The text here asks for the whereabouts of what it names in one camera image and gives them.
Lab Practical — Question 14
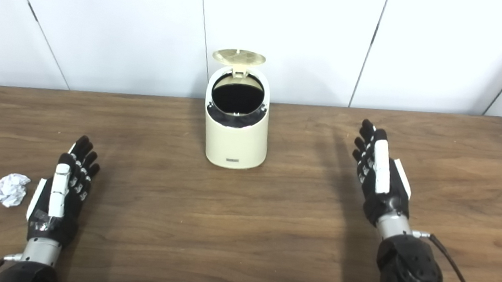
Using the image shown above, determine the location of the cream-colored bin body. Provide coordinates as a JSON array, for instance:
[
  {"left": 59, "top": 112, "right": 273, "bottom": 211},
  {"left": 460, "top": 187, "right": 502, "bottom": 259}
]
[{"left": 199, "top": 63, "right": 275, "bottom": 172}]

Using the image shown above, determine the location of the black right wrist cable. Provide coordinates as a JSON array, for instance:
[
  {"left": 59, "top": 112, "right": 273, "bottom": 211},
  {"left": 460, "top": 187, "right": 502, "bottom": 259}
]
[{"left": 407, "top": 229, "right": 496, "bottom": 282}]

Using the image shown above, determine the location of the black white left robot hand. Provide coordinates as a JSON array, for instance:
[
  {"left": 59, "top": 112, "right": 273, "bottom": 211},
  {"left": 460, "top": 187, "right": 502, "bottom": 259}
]
[{"left": 23, "top": 131, "right": 104, "bottom": 250}]

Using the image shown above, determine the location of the cream round bin lid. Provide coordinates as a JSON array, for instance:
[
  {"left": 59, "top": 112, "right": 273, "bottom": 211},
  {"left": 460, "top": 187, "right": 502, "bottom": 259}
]
[{"left": 210, "top": 47, "right": 267, "bottom": 80}]

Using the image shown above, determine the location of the white paper ball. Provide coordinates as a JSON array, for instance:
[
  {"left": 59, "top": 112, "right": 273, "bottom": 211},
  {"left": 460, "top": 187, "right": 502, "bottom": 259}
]
[{"left": 0, "top": 172, "right": 32, "bottom": 209}]

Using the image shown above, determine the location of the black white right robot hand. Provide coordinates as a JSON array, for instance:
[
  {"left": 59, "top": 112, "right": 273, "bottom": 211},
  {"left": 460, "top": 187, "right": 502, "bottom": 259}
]
[{"left": 345, "top": 118, "right": 419, "bottom": 230}]

